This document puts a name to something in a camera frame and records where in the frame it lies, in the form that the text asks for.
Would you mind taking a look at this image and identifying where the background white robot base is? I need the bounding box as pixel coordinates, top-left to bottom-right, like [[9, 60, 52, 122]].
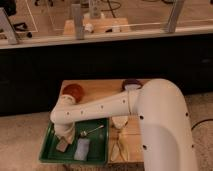
[[84, 0, 105, 19]]

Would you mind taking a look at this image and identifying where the brown eraser block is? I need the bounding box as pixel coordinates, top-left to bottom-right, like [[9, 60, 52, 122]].
[[56, 139, 68, 152]]

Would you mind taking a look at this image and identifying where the grey metal post left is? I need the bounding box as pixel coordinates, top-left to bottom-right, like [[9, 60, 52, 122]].
[[0, 7, 19, 45]]

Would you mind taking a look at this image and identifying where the black cable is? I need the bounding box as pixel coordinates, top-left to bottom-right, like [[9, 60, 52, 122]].
[[190, 118, 213, 133]]

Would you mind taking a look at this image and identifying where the red-brown bowl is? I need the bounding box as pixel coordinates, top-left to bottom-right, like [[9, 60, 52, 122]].
[[62, 84, 84, 102]]

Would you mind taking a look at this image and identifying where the grey metal post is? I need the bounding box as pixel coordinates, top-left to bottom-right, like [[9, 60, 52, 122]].
[[165, 0, 185, 33], [71, 4, 84, 40], [0, 7, 19, 45]]

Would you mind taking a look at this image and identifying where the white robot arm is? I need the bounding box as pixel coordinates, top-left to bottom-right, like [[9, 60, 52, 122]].
[[50, 79, 198, 171]]

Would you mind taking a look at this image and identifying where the green plastic tray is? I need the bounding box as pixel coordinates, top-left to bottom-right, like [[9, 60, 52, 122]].
[[39, 118, 109, 165]]

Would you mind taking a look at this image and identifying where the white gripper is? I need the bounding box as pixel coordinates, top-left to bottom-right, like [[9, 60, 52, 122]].
[[54, 123, 75, 144]]

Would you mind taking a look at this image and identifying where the background wooden table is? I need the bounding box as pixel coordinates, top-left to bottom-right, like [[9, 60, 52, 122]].
[[63, 18, 131, 35]]

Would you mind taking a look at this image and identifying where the metal spoon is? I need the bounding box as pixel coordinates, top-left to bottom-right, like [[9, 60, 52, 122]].
[[79, 125, 104, 137]]

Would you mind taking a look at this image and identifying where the grey metal post right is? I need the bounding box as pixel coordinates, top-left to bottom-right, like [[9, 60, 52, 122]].
[[165, 0, 185, 33]]

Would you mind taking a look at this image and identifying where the dark purple bowl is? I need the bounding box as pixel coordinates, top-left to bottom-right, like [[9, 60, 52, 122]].
[[122, 79, 142, 90]]

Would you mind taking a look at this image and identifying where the grey metal post middle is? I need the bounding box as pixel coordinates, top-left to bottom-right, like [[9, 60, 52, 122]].
[[71, 4, 84, 40]]

